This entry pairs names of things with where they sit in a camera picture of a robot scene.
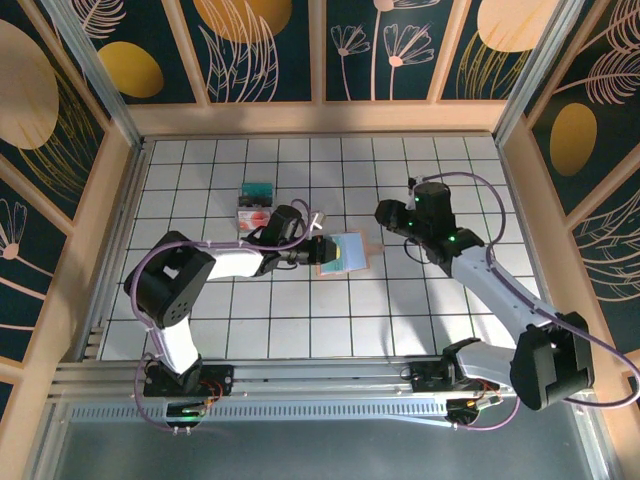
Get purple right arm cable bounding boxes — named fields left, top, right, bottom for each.
left=409, top=171, right=640, bottom=432

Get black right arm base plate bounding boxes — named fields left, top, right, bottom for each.
left=408, top=359, right=454, bottom=401

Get control board orange wires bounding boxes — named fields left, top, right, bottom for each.
left=446, top=394, right=503, bottom=427

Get clear acrylic card stand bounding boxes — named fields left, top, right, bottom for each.
left=234, top=181, right=276, bottom=232

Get aluminium front rail frame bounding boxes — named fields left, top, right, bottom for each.
left=47, top=355, right=599, bottom=401

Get grey slotted cable duct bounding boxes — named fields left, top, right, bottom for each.
left=67, top=399, right=454, bottom=425

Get control board green light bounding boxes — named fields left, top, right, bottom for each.
left=166, top=401, right=207, bottom=427

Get aluminium side rail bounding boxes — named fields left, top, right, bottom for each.
left=74, top=139, right=151, bottom=362
left=497, top=141, right=572, bottom=355

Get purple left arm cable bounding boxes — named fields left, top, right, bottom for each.
left=124, top=198, right=326, bottom=435

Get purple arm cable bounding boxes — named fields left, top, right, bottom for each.
left=124, top=198, right=326, bottom=435
left=409, top=171, right=640, bottom=432

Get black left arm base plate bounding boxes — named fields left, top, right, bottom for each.
left=143, top=363, right=236, bottom=398

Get aluminium corner post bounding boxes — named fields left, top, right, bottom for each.
left=38, top=0, right=150, bottom=151
left=492, top=0, right=587, bottom=146

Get grey metal sheet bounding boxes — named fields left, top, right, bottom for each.
left=47, top=419, right=601, bottom=480

